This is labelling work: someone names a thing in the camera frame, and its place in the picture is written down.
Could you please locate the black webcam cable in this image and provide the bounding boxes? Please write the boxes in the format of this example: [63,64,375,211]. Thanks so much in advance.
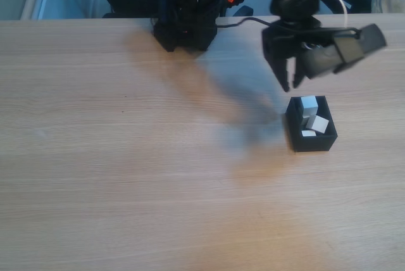
[216,16,273,29]

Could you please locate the black open box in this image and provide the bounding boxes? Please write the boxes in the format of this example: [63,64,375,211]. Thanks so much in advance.
[285,95,339,153]

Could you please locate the white and red servo cable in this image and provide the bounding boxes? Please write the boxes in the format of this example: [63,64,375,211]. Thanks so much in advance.
[289,0,349,28]

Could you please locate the black oval webcam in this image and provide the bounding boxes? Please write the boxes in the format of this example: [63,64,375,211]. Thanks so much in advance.
[299,23,388,80]

